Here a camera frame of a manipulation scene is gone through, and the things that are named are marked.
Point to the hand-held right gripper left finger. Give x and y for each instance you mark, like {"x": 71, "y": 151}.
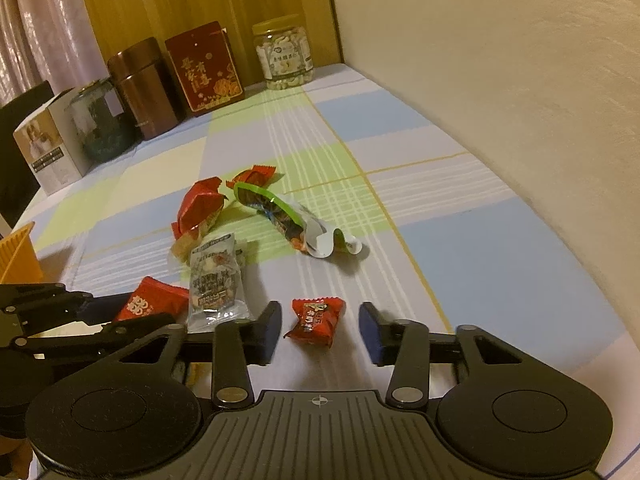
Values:
{"x": 265, "y": 335}

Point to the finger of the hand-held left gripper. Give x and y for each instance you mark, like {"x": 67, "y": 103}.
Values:
{"x": 50, "y": 301}
{"x": 100, "y": 339}

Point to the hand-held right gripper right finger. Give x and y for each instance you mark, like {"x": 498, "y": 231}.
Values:
{"x": 371, "y": 335}

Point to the small red printed candy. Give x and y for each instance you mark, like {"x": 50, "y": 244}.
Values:
{"x": 314, "y": 322}

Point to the orange plastic tray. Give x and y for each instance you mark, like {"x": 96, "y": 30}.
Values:
{"x": 20, "y": 257}

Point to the red packet with white print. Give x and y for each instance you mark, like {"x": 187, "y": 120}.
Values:
{"x": 152, "y": 301}

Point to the tan candy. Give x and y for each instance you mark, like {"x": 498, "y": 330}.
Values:
{"x": 182, "y": 249}

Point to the green snack packet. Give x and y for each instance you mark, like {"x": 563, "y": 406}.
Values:
{"x": 287, "y": 217}

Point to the large red snack packet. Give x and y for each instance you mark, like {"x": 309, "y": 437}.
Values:
{"x": 197, "y": 205}

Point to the red twisted wrapper candy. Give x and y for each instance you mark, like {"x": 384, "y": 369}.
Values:
{"x": 255, "y": 176}

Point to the black chair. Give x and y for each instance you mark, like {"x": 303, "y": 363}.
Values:
{"x": 20, "y": 160}

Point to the white cardboard box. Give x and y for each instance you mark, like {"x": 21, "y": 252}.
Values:
{"x": 47, "y": 145}

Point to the green glass jar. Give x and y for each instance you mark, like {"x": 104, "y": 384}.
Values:
{"x": 102, "y": 125}

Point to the brown metal canister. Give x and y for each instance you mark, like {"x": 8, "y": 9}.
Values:
{"x": 142, "y": 90}

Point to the red gift box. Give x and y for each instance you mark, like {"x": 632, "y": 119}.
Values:
{"x": 205, "y": 70}

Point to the pale curtain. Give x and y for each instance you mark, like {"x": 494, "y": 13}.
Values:
{"x": 40, "y": 25}

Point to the clear plastic nut jar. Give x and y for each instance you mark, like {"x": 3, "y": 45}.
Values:
{"x": 282, "y": 57}

